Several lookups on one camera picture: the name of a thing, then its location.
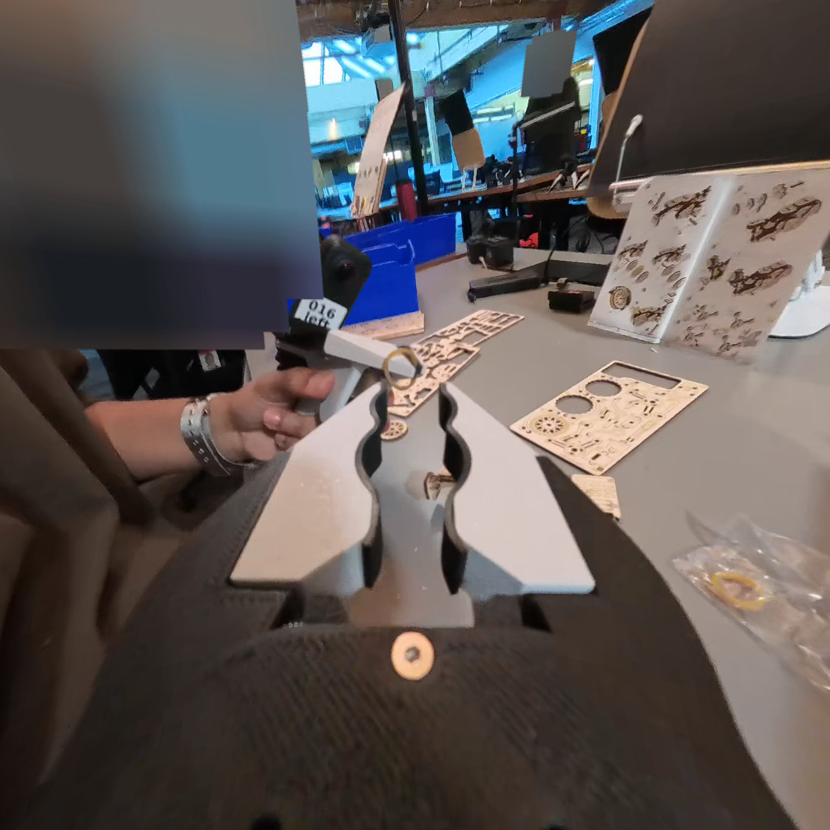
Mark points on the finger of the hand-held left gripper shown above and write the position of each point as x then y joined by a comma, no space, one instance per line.
343,395
369,352

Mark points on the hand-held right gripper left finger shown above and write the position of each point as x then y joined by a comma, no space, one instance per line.
311,512

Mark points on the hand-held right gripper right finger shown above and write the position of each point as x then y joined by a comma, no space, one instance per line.
512,519

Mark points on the yellow rubber band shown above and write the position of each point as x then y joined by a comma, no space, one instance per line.
384,366
716,587

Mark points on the person's left forearm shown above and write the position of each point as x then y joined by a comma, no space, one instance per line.
136,434

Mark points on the grey desk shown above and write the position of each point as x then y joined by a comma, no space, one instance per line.
713,454

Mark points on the person's left hand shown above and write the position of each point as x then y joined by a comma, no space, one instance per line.
259,421

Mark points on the plywood board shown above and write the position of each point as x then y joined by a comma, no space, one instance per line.
395,329

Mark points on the blue plastic bin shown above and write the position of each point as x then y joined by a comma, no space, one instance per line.
434,237
389,285

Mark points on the small wooden gear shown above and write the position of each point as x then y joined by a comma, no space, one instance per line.
395,430

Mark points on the small wooden puzzle piece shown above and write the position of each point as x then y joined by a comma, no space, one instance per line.
438,483

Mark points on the small wooden card sheet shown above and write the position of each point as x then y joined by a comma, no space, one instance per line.
600,494

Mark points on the red cylinder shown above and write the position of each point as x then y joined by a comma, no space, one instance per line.
405,198

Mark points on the hanging wooden board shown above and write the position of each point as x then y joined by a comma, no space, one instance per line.
379,152

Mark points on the silver wristband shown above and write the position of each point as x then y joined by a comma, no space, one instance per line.
194,434

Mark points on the black boxy device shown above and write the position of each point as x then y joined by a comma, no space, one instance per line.
489,249

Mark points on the black bar device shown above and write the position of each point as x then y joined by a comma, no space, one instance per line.
506,283

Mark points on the wooden puzzle sheet round holes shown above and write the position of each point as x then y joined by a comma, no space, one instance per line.
648,415

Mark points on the brown cork panel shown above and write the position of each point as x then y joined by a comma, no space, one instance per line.
468,150

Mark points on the black steel pillar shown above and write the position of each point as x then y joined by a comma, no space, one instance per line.
408,110

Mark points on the small black box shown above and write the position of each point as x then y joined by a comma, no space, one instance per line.
570,300

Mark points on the dark flat stand base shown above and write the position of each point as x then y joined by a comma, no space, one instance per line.
583,266

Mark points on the person's brown sweater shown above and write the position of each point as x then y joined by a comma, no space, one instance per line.
45,519

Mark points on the clear plastic bag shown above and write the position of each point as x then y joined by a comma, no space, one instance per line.
791,622

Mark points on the puzzle instruction booklet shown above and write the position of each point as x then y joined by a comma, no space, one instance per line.
681,259

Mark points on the white monitor stand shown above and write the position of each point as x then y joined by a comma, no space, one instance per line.
804,311

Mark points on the black monitor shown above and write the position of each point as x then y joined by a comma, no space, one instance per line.
726,78

